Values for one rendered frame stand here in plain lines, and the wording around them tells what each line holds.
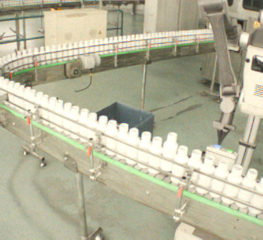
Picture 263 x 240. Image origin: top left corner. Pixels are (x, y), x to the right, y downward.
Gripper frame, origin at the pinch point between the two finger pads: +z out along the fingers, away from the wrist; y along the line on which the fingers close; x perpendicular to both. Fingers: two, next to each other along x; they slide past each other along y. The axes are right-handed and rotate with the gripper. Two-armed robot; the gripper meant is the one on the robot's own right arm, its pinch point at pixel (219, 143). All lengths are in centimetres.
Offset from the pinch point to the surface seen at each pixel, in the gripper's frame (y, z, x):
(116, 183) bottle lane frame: -38, 32, -13
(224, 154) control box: 4.5, 3.3, -4.2
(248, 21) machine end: -60, -138, 326
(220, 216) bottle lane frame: 12.9, 25.2, -15.9
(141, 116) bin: -64, 8, 45
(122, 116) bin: -79, 13, 47
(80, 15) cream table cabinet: -344, -93, 260
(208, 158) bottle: 0.5, 4.1, -16.6
